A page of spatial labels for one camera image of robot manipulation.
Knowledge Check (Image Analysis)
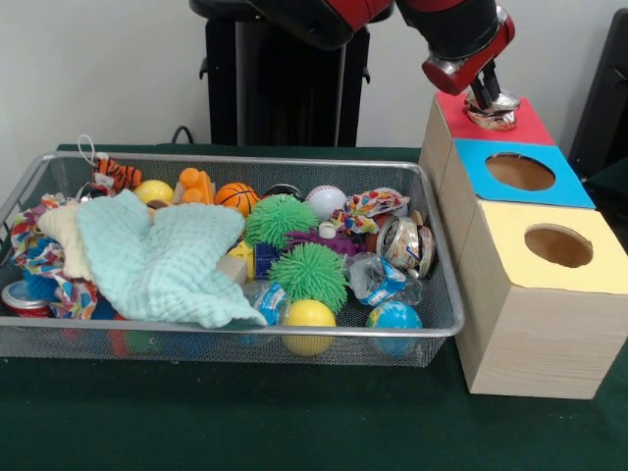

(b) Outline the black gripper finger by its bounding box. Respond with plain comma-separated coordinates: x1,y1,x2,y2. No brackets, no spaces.
468,73,491,108
483,59,502,105

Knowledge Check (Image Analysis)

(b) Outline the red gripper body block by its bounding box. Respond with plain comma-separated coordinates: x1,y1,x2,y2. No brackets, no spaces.
421,7,516,97

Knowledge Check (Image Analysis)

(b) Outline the crushed silver can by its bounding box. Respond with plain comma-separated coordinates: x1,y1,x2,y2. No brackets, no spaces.
376,215,437,280
463,90,521,131

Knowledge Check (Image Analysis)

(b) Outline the wooden three-hole box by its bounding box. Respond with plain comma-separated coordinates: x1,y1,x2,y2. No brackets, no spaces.
419,91,628,399

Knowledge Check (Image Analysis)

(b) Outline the shallow mesh bin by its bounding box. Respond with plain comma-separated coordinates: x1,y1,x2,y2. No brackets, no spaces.
0,150,466,369

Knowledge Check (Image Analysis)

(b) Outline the black flat panel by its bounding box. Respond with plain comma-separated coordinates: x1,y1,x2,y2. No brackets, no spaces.
568,7,628,171

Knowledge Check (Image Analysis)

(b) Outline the dark green side tablecloth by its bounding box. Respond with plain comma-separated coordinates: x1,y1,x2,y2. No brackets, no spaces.
586,160,628,197

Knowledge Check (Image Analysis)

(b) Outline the green spiky ball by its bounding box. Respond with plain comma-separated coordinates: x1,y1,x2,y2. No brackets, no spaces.
268,243,350,313
243,194,320,249

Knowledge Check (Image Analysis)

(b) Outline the blue globe ball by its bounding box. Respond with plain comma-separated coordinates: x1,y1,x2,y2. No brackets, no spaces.
366,301,424,357

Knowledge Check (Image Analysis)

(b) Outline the small orange basketball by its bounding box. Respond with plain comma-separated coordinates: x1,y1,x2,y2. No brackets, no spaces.
214,183,260,217

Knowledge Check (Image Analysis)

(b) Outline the yellow ball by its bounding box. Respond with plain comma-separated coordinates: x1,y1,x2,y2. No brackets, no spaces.
282,298,339,357
133,180,176,206

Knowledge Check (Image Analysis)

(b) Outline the mint waffle cloth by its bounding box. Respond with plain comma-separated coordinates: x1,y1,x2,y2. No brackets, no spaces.
76,189,269,329

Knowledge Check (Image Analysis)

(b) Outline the tiger plush toy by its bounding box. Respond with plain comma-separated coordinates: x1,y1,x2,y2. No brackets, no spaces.
92,154,144,192

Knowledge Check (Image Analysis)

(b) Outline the cream cloth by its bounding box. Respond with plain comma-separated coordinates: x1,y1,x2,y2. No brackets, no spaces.
37,203,94,282

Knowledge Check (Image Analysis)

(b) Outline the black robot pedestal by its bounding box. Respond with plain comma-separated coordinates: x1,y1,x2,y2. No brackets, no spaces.
188,0,372,147

